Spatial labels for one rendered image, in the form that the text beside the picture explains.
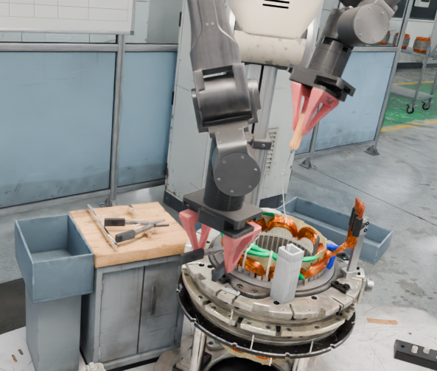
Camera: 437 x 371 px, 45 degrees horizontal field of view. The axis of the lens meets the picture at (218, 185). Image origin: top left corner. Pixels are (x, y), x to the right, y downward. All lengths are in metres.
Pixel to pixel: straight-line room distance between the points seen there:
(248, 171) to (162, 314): 0.56
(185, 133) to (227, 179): 2.75
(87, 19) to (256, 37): 1.94
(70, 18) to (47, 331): 2.22
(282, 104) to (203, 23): 2.84
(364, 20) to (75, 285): 0.66
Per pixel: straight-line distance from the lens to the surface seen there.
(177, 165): 3.50
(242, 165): 0.63
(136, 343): 1.15
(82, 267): 0.99
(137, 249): 1.01
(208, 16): 0.69
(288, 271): 0.82
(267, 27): 1.25
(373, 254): 1.19
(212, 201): 0.73
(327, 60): 0.88
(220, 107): 0.68
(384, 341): 1.40
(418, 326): 1.50
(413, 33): 12.38
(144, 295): 1.08
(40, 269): 0.97
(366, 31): 0.83
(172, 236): 1.06
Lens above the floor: 1.57
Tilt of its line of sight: 22 degrees down
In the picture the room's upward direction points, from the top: 8 degrees clockwise
